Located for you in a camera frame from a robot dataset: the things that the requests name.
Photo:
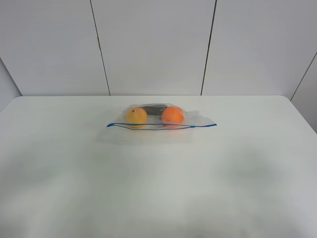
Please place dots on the clear zip bag blue seal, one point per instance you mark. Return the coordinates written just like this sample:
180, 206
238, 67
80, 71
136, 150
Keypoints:
153, 132

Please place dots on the dark purple eggplant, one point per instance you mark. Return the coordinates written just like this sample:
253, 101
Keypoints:
154, 109

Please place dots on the yellow orange fruit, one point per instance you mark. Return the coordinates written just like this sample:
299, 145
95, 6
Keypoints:
136, 116

